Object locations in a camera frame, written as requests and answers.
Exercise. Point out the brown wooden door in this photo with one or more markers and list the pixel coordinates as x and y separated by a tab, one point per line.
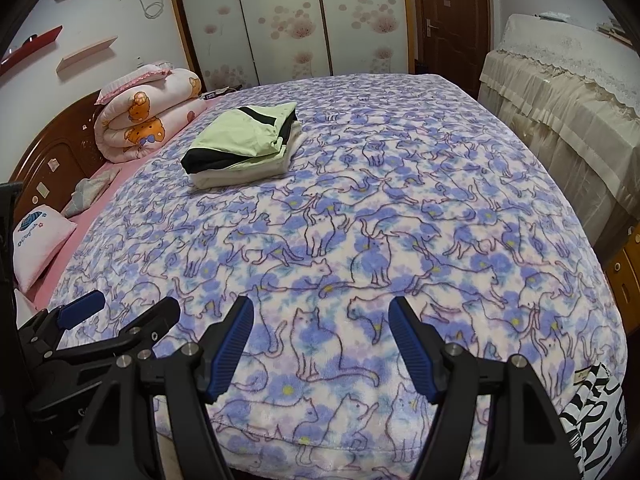
450	20

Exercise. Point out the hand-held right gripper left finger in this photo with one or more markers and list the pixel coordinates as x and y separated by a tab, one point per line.
232	345

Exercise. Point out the black and white printed bag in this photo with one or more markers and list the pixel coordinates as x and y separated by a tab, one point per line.
595	420

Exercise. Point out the white garment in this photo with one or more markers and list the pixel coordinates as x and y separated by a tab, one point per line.
240	177

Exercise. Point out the small dark object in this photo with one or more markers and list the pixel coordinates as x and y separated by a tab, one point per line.
215	94

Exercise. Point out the stack of books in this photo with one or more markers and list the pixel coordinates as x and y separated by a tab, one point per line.
617	32

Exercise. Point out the wooden headboard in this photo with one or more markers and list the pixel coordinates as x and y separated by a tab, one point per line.
55	140

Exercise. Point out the wooden drawer cabinet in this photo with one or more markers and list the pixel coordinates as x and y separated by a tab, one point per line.
625	285

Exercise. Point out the grey cloth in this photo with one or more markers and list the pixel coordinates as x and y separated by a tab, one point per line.
87	192

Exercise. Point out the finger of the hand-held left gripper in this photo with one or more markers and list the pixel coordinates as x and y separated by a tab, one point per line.
82	307
150	320

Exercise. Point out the light wooden wall shelf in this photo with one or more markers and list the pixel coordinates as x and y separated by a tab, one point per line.
85	55

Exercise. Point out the pink ruffled pillow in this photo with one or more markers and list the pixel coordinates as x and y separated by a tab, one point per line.
125	82

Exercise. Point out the floral panel wardrobe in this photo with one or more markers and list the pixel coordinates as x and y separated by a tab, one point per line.
280	10

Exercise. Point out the green and black garment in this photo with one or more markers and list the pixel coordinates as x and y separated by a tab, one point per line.
235	135

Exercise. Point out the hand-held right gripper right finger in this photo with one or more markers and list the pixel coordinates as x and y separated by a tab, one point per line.
410	350

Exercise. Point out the small pink pillow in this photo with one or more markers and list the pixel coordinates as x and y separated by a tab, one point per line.
40	245

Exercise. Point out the rolled pink bear quilt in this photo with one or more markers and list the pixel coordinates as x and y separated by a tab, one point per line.
170	90

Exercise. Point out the purple cat print blanket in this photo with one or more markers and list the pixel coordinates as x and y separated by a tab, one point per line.
400	185

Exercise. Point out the pink bed sheet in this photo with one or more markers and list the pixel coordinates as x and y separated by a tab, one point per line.
90	220

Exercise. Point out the red wall shelf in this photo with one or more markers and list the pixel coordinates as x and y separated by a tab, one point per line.
35	42

